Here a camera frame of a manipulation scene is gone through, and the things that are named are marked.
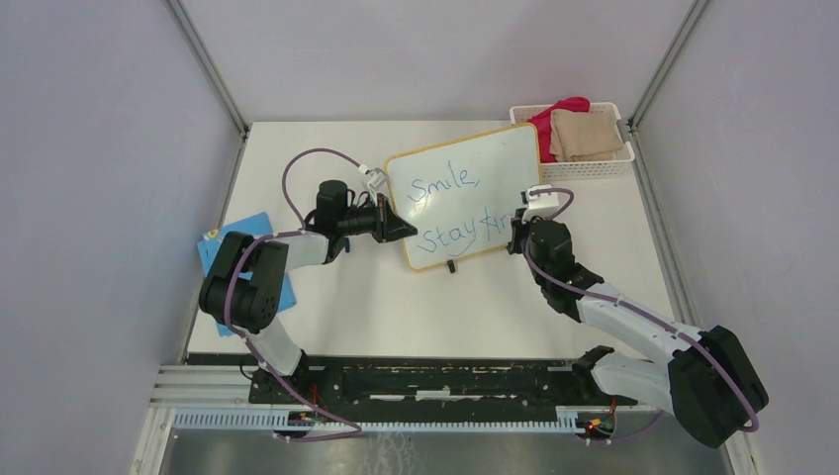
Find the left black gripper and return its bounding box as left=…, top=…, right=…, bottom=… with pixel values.
left=338, top=194, right=418, bottom=244

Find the yellow framed whiteboard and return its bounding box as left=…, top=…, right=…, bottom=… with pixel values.
left=384, top=123, right=541, bottom=271

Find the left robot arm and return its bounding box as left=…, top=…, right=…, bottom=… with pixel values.
left=198, top=180, right=418, bottom=404

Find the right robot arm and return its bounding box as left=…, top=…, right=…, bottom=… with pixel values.
left=508, top=208, right=769, bottom=448

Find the beige cloth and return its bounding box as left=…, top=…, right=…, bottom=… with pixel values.
left=549, top=109, right=624, bottom=162

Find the red cloth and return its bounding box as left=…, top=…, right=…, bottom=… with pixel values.
left=528, top=96, right=591, bottom=163

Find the white plastic basket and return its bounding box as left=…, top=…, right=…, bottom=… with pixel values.
left=540, top=102, right=636, bottom=183

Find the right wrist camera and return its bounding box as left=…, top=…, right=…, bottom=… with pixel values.
left=521, top=185, right=562, bottom=223

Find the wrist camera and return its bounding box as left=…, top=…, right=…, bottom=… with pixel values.
left=521, top=185, right=562, bottom=223
left=363, top=168, right=388, bottom=198

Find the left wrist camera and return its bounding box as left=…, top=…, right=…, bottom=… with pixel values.
left=363, top=168, right=388, bottom=198

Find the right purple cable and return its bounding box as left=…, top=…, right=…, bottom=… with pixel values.
left=521, top=187, right=762, bottom=434

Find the purple cable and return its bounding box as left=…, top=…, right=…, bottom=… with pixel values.
left=223, top=148, right=363, bottom=441
left=521, top=187, right=762, bottom=434

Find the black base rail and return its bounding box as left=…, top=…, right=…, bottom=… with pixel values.
left=286, top=355, right=636, bottom=424

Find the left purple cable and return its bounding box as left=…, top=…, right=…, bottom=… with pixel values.
left=223, top=148, right=363, bottom=441

